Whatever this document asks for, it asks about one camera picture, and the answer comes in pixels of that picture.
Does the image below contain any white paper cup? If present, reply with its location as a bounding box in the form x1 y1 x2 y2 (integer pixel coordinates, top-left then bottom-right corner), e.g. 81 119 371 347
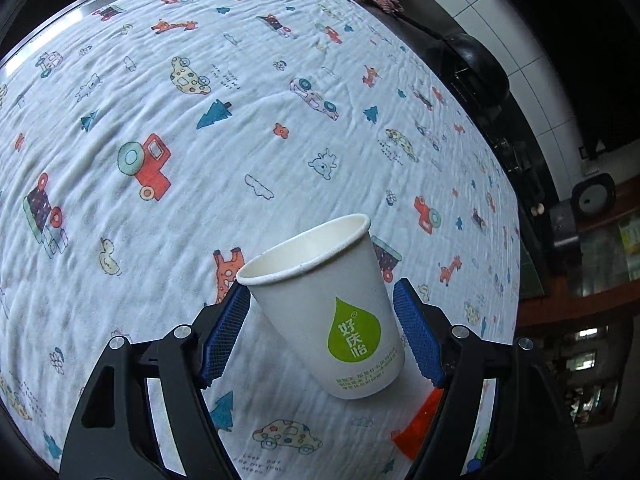
236 214 405 400

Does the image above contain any red snack wrapper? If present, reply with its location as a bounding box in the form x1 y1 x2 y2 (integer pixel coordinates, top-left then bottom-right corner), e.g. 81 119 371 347
390 388 444 460

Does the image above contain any wooden glass cabinet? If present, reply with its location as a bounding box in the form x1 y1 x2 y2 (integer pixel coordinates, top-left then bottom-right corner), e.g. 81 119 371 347
516 176 639 330

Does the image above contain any printed white tablecloth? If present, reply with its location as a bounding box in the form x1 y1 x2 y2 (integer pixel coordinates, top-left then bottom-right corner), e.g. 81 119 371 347
1 0 520 468

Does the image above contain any black rice cooker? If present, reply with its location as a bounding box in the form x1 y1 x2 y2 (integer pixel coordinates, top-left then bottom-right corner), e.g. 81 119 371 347
550 172 616 249

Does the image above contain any black wok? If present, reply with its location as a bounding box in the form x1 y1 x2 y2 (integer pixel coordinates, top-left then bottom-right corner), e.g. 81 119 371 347
426 32 510 126

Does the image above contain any black range hood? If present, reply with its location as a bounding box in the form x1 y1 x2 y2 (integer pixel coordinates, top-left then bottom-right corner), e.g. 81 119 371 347
506 0 639 159

